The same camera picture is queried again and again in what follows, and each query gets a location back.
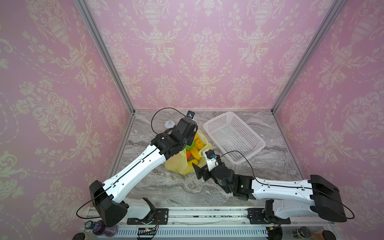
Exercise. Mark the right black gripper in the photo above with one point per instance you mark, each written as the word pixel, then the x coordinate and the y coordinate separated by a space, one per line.
pixel 204 173

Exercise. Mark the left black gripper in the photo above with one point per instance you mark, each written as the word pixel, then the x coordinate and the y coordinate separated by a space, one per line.
pixel 191 139

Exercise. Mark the yellow plastic bag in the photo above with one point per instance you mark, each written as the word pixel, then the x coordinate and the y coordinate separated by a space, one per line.
pixel 182 163

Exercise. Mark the white plastic basket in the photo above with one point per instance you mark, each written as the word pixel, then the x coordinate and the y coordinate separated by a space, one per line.
pixel 234 137

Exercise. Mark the green toy fruit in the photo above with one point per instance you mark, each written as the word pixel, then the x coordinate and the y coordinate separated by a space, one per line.
pixel 188 148

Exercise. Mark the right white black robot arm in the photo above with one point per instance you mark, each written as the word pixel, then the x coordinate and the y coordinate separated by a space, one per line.
pixel 284 199

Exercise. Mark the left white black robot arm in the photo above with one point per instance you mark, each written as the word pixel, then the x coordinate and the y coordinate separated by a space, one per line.
pixel 110 197

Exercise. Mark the small jar white lid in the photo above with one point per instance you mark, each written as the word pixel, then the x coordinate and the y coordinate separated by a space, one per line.
pixel 169 124

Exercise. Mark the yellow toy starfruit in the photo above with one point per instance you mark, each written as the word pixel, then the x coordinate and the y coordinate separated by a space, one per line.
pixel 195 153

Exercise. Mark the round metal tin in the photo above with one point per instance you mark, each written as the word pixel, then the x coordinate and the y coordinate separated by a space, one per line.
pixel 300 233

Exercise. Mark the purple drink bottle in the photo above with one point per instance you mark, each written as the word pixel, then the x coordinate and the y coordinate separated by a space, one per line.
pixel 99 228

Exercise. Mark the black round knob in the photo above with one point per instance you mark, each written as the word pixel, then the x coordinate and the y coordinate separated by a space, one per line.
pixel 328 235

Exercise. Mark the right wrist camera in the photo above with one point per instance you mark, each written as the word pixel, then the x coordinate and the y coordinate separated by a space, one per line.
pixel 212 159

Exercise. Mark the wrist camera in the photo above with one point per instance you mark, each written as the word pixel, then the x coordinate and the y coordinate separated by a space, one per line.
pixel 212 159
pixel 190 115

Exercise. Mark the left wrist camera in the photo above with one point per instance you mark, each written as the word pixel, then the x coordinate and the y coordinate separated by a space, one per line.
pixel 190 115

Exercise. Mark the aluminium rail base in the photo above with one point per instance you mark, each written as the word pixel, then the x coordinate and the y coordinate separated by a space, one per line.
pixel 220 223

